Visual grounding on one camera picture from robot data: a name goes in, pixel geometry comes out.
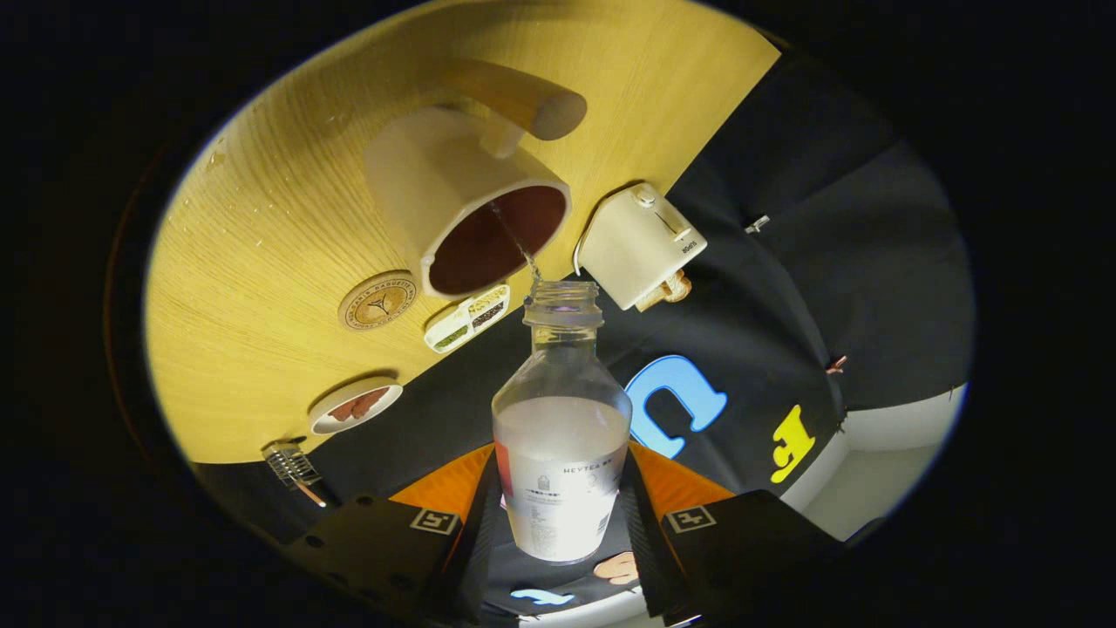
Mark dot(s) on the black backdrop cloth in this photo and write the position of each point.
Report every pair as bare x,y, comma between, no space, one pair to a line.
785,262

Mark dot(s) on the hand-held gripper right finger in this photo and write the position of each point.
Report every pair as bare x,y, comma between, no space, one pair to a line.
645,541

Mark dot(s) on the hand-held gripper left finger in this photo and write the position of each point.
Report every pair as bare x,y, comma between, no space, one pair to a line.
475,541

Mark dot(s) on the red heart-shaped patty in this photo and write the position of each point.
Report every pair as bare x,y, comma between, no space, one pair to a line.
370,399
344,410

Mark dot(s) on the round cork coaster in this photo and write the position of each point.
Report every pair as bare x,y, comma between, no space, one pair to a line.
377,301

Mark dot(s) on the cream toaster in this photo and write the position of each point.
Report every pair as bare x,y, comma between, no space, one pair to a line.
632,244

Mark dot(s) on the orange pencil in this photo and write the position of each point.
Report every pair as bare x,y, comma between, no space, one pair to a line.
312,495

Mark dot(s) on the divided tray of grains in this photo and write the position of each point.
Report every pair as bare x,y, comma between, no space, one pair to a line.
466,320

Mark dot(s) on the toast slice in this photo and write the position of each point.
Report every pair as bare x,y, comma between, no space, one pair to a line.
676,286
652,302

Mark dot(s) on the silver clip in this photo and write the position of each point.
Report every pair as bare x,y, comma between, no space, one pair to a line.
757,224

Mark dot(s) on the white plate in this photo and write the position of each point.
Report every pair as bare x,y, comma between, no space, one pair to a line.
384,412

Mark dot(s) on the pink clip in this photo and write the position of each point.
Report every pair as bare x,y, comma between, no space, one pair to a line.
837,365

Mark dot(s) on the clear juice bottle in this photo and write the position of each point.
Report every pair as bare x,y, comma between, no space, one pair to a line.
562,427

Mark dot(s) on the wooden table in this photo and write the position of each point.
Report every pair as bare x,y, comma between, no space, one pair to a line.
261,218

